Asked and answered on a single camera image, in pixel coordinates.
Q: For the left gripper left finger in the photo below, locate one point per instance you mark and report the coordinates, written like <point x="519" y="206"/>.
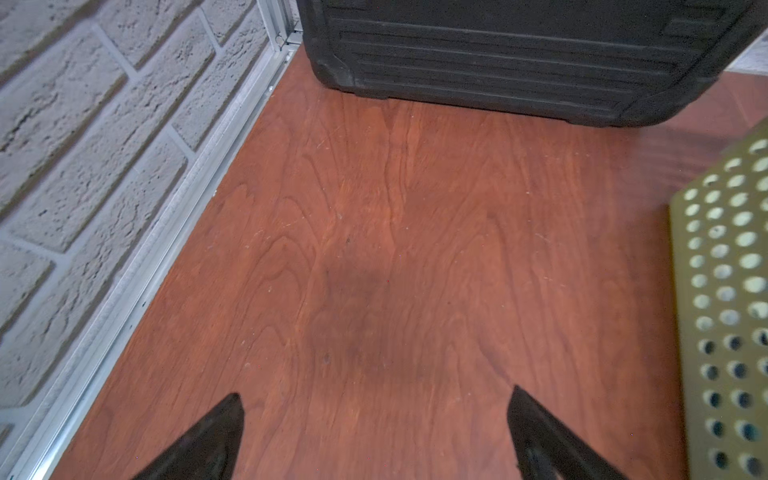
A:
<point x="207" y="450"/>

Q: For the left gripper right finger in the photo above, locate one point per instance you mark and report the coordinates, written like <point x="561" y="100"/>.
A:
<point x="546" y="448"/>

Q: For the light green plastic bin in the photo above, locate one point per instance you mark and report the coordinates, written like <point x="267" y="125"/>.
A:
<point x="718" y="226"/>

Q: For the black plastic tool case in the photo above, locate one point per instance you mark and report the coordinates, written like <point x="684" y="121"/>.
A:
<point x="596" y="63"/>

